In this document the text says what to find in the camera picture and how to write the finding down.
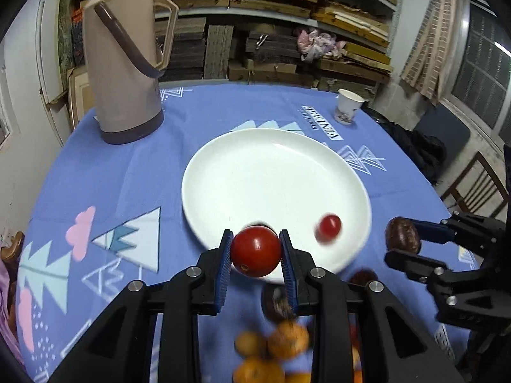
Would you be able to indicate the stack of wooden boards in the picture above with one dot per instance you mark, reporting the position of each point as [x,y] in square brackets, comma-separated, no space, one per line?
[271,4]

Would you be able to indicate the framed picture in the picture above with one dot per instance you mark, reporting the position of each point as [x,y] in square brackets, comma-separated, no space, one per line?
[82,95]

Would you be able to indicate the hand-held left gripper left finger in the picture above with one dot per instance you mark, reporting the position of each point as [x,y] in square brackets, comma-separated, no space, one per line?
[223,275]

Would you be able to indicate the white round plate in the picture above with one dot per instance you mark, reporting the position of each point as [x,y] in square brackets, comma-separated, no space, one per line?
[259,179]

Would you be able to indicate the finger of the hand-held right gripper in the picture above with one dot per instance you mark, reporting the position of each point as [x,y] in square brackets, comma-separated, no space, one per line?
[435,233]
[411,263]

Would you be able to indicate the small orange mandarin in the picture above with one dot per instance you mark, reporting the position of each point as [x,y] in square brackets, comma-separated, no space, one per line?
[249,343]
[257,371]
[298,378]

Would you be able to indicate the barred window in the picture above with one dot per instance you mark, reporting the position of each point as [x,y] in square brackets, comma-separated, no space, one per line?
[479,68]

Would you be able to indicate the blue printed tablecloth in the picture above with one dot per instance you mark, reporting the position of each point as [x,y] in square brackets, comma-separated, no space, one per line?
[119,175]

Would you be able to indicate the wooden chair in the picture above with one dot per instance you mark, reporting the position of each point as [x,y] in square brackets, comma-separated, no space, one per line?
[477,185]

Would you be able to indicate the white paper cup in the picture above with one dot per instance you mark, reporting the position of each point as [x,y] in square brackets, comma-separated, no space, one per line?
[347,107]

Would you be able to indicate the pink crumpled cloth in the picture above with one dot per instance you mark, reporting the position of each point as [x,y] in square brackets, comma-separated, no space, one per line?
[319,44]

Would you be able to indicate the black cloth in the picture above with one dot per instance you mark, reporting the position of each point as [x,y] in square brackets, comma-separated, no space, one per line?
[415,147]

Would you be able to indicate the white shelf rack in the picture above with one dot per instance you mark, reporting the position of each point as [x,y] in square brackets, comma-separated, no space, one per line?
[393,24]

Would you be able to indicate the brown wooden piece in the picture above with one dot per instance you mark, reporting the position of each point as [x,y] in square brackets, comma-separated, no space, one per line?
[12,247]

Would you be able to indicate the dark blue chair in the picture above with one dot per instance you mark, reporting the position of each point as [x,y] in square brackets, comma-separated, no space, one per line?
[443,127]

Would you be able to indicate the dark brown water chestnut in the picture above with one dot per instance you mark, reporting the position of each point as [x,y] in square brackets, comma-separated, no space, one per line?
[363,277]
[402,234]
[273,303]

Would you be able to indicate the striped beige curtain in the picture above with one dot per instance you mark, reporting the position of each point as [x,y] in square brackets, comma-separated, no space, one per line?
[431,40]

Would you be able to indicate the beige thermos jug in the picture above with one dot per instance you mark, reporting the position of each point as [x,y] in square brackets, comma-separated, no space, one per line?
[119,68]

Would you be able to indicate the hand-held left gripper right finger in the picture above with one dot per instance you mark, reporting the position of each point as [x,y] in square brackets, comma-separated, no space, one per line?
[288,275]

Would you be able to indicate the red cherry tomato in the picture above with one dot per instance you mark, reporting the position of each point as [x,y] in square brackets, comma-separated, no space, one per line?
[328,227]
[255,249]

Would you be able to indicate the tan round fruit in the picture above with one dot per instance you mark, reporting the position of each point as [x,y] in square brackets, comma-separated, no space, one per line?
[288,338]

